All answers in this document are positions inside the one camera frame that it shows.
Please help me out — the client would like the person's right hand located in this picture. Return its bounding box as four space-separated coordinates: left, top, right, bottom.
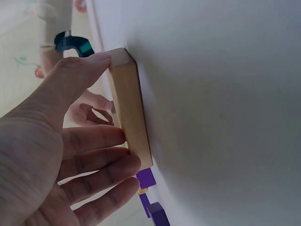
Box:
39 46 116 127

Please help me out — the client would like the person's left hand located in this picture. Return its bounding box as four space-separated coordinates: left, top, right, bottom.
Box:
0 51 142 226

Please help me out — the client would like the long light wooden block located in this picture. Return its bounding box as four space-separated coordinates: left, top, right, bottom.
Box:
108 47 154 169

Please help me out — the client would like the person's right forearm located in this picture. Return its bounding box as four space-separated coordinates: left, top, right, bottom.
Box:
37 0 73 49

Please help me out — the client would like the black wrist band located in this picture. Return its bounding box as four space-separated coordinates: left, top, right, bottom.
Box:
54 30 95 58

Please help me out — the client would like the purple square block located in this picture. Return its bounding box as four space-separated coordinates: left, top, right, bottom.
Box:
135 167 157 189

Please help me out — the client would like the thin purple block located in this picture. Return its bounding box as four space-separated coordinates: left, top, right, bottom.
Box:
138 193 151 219

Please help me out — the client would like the dark purple block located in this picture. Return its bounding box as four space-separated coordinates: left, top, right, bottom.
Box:
146 202 171 226

